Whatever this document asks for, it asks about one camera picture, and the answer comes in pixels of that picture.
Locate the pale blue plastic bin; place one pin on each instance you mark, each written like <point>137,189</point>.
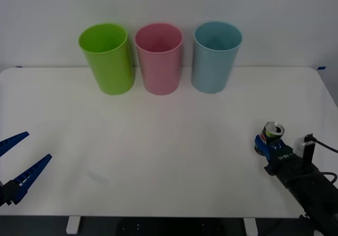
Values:
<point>211,69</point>

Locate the green plastic bin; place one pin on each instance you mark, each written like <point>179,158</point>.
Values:
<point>111,69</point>

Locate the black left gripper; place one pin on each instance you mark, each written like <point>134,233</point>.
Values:
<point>2,193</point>

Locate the white table leg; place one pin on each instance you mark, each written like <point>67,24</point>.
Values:
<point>250,226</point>
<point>72,225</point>

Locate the pink plastic bin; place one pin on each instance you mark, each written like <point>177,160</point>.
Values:
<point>159,72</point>

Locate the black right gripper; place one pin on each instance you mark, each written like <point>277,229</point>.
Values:
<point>286,160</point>

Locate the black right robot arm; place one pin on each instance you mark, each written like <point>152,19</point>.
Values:
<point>314,191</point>

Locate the dark drink can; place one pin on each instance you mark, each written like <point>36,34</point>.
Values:
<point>274,129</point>

